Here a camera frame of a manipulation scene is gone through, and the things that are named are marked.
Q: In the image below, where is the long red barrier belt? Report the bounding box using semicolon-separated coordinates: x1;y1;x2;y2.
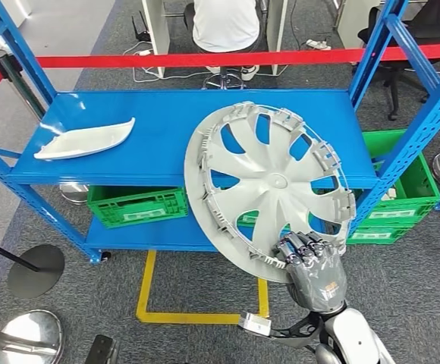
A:
36;42;440;70

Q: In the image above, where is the grey plastic wheel hubcap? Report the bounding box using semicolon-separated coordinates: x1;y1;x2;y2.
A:
183;101;356;284

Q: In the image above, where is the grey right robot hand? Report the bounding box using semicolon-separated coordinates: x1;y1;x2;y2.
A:
274;231;348;315

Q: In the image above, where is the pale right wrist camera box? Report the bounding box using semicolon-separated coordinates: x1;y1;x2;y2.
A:
239;312;272;337

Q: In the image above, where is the white cable with adapter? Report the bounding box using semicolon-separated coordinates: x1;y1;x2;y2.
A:
123;41;213;84

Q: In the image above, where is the white plastic trim part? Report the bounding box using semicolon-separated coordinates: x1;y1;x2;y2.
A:
34;117;136;162

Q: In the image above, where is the chrome base stool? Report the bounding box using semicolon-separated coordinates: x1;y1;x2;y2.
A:
202;65;245;92

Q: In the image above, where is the blue metal shelf rack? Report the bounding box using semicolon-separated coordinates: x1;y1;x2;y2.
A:
0;0;440;265

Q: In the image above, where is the black router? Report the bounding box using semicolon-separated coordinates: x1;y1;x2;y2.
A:
132;11;151;42

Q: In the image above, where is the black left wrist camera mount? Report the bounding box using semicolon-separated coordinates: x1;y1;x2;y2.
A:
84;334;120;364

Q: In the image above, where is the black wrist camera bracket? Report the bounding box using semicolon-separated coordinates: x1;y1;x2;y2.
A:
269;311;325;351

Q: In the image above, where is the person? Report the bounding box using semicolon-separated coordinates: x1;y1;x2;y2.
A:
183;0;262;81

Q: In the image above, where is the white power strip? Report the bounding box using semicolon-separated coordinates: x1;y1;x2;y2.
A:
305;39;332;52

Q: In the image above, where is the black office chair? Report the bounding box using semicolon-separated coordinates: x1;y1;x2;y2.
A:
358;0;440;121

